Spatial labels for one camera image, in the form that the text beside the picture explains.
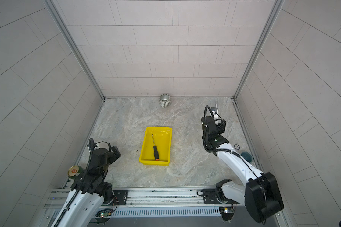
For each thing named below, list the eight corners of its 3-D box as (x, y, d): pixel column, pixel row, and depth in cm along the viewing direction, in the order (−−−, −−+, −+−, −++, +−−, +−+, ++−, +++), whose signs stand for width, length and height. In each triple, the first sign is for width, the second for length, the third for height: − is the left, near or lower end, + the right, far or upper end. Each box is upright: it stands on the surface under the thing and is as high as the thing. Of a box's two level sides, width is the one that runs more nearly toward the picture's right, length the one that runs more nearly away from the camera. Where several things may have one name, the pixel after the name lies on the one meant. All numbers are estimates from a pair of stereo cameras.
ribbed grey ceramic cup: (163, 109, 110) (162, 103, 104) (158, 100, 116) (157, 94, 111) (172, 106, 112) (172, 100, 107) (167, 97, 119) (166, 91, 113)
